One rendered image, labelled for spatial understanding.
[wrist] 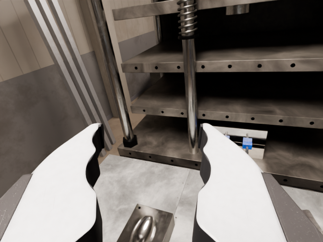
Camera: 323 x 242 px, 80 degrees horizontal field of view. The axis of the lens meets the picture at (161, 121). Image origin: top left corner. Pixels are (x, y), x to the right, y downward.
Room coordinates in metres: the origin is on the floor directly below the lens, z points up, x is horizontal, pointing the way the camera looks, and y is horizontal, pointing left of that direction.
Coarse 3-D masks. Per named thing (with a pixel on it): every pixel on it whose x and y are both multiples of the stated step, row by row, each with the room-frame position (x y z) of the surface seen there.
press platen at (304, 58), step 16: (256, 32) 1.41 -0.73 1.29; (272, 32) 1.33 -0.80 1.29; (288, 32) 1.25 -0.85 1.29; (304, 32) 1.18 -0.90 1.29; (320, 32) 1.12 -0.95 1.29; (160, 48) 1.32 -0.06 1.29; (176, 48) 1.24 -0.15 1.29; (208, 48) 1.11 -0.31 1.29; (224, 48) 1.05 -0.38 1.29; (240, 48) 1.00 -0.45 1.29; (256, 48) 0.96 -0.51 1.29; (272, 48) 0.91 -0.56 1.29; (288, 48) 0.87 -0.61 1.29; (304, 48) 0.83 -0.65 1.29; (320, 48) 0.80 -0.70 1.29; (128, 64) 1.03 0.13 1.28; (144, 64) 0.99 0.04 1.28; (160, 64) 0.96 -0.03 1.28; (176, 64) 0.92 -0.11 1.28; (208, 64) 0.86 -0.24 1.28; (224, 64) 0.83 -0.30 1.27; (240, 64) 0.80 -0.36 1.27; (256, 64) 0.77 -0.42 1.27; (272, 64) 0.75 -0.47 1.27; (288, 64) 0.72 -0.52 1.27; (304, 64) 0.70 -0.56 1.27; (320, 64) 0.68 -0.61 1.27
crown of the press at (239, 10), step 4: (244, 4) 1.05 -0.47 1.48; (248, 4) 1.05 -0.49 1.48; (228, 8) 1.08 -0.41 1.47; (232, 8) 1.06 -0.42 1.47; (236, 8) 1.05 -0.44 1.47; (240, 8) 1.05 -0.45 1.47; (244, 8) 1.05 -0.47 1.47; (248, 8) 1.06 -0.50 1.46; (228, 12) 1.08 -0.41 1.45; (232, 12) 1.06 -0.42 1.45; (236, 12) 1.05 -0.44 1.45; (240, 12) 1.05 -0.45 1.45; (244, 12) 1.05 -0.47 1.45
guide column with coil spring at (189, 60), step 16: (192, 0) 0.85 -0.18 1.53; (192, 16) 0.85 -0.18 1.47; (192, 32) 0.85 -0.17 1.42; (192, 48) 0.85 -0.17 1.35; (192, 64) 0.85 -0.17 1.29; (192, 80) 0.84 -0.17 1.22; (192, 96) 0.84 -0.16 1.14; (192, 112) 0.84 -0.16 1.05; (192, 128) 0.85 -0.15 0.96; (192, 144) 0.85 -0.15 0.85
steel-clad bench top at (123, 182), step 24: (120, 168) 0.80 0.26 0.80; (144, 168) 0.77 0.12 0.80; (168, 168) 0.75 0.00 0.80; (96, 192) 0.65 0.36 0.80; (120, 192) 0.63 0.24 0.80; (144, 192) 0.61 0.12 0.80; (168, 192) 0.60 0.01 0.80; (192, 192) 0.58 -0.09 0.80; (288, 192) 0.51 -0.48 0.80; (312, 192) 0.49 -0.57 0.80; (120, 216) 0.51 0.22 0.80; (192, 216) 0.46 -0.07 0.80
